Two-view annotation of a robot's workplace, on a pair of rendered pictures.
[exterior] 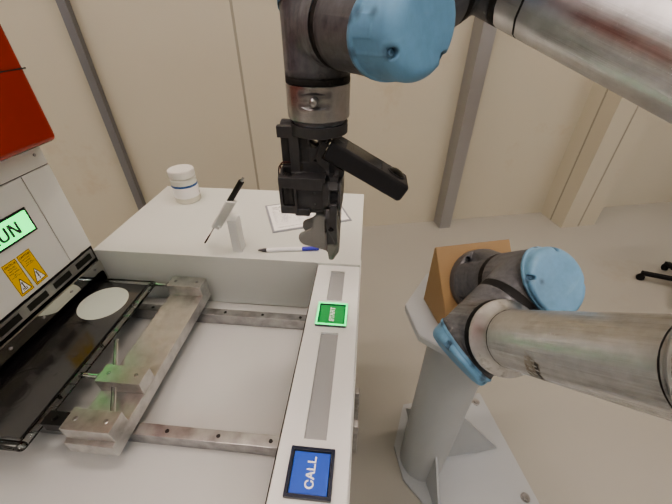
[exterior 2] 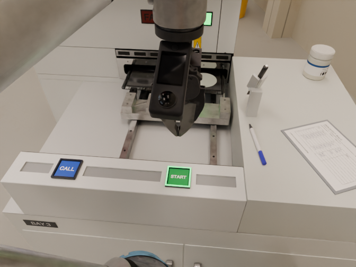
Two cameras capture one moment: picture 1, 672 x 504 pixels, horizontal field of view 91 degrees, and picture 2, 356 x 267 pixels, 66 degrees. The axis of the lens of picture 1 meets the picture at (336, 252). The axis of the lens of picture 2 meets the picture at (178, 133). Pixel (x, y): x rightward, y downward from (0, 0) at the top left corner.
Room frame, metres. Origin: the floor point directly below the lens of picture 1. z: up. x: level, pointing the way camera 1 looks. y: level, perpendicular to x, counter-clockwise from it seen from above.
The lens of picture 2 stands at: (0.43, -0.37, 1.46)
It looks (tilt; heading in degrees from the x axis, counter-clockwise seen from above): 44 degrees down; 90
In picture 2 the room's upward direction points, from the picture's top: straight up
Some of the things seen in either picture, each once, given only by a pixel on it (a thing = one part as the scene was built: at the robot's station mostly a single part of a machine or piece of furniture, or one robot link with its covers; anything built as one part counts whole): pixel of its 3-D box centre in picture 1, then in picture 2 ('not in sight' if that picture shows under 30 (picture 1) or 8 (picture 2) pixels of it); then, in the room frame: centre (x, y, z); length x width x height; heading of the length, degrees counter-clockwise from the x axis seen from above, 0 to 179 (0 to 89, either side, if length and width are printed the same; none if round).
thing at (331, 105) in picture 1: (318, 103); (177, 8); (0.42, 0.02, 1.33); 0.08 x 0.08 x 0.05
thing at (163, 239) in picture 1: (250, 240); (291, 129); (0.77, 0.24, 0.89); 0.62 x 0.35 x 0.14; 85
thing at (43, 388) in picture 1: (14, 339); (177, 64); (0.42, 0.63, 0.90); 0.34 x 0.34 x 0.01; 85
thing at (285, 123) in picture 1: (314, 167); (179, 58); (0.43, 0.03, 1.25); 0.09 x 0.08 x 0.12; 85
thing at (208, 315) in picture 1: (208, 315); (213, 130); (0.54, 0.30, 0.84); 0.50 x 0.02 x 0.03; 85
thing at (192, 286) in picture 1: (187, 285); (224, 107); (0.58, 0.35, 0.89); 0.08 x 0.03 x 0.03; 85
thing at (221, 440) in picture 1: (145, 432); (134, 125); (0.28, 0.33, 0.84); 0.50 x 0.02 x 0.03; 85
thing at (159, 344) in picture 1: (154, 352); (175, 111); (0.42, 0.36, 0.87); 0.36 x 0.08 x 0.03; 175
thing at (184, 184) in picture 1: (184, 184); (318, 62); (0.89, 0.43, 1.01); 0.07 x 0.07 x 0.10
